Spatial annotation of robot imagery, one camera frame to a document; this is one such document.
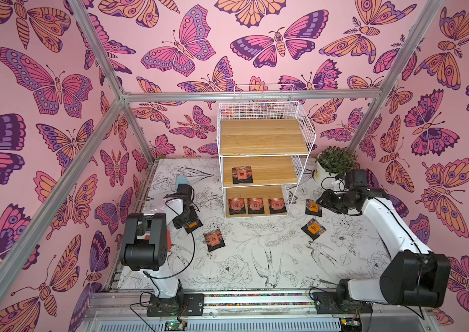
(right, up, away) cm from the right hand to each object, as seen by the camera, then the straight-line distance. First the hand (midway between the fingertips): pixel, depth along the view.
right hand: (317, 202), depth 84 cm
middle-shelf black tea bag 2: (-43, -17, +5) cm, 47 cm away
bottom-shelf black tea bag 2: (-24, -4, +15) cm, 29 cm away
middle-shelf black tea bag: (-31, +11, -3) cm, 33 cm away
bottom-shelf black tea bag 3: (-14, -3, +13) cm, 20 cm away
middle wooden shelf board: (-21, +13, -1) cm, 25 cm away
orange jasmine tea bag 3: (+1, -13, +8) cm, 15 cm away
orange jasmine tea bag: (-53, -12, +8) cm, 55 cm away
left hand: (-55, -9, +12) cm, 57 cm away
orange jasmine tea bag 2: (+3, -5, +15) cm, 16 cm away
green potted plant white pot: (+10, +17, +8) cm, 22 cm away
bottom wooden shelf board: (-23, +2, +21) cm, 31 cm away
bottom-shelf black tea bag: (-33, -4, +15) cm, 37 cm away
